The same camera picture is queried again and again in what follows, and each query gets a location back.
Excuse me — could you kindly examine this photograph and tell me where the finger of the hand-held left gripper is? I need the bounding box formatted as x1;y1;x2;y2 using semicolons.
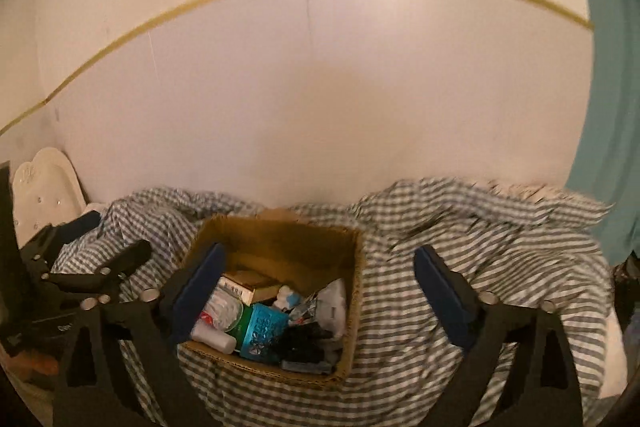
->
52;279;126;312
42;238;153;285

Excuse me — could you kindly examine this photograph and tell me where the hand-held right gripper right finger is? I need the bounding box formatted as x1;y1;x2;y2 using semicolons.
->
414;244;586;427

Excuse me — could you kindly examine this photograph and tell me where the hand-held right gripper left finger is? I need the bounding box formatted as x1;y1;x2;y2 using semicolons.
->
52;243;228;427

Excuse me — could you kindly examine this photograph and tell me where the brown cardboard box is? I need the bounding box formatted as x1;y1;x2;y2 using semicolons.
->
177;207;363;390

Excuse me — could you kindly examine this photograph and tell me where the white printed packet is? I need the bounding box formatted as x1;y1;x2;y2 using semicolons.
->
314;278;349;340

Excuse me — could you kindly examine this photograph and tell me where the person's left hand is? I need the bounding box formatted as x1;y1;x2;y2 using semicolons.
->
7;349;58;376

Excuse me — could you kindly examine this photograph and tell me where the clear wrapped white pack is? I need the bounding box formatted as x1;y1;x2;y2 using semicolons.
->
202;286;247;330

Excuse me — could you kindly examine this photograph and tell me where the white labelled box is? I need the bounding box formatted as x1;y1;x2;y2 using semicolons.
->
219;273;257;306

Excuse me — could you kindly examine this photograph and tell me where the white plastic bottle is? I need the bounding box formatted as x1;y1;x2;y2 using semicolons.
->
191;314;237;354

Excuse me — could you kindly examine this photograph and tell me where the dark blue cloth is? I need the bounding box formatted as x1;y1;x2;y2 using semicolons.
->
62;210;103;239

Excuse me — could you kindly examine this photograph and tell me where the tan flat box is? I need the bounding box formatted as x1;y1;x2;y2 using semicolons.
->
232;268;283;305

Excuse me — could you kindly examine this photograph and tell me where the white moulded plastic panel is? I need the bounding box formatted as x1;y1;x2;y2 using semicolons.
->
12;147;103;238

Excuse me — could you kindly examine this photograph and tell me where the grey checked blanket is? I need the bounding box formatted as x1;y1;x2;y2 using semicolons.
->
50;177;616;427

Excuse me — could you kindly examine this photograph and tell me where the green printed box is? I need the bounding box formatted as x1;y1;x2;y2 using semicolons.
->
239;303;292;362

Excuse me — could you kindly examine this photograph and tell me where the small white bottle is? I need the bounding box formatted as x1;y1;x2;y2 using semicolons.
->
274;285;302;312

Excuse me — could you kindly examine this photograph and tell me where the silver foil packet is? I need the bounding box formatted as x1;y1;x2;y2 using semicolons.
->
289;293;322;325

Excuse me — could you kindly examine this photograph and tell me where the black plastic object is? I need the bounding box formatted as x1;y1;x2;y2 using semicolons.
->
277;323;333;362

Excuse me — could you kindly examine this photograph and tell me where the teal curtain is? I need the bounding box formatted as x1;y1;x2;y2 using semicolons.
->
562;0;640;258

